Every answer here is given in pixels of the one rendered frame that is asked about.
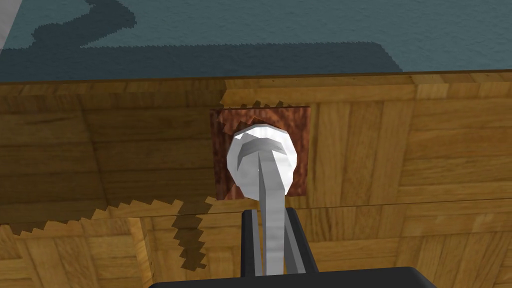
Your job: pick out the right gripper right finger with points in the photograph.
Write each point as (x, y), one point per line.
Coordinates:
(298, 244)

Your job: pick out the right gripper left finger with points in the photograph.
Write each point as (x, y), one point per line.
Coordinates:
(248, 244)

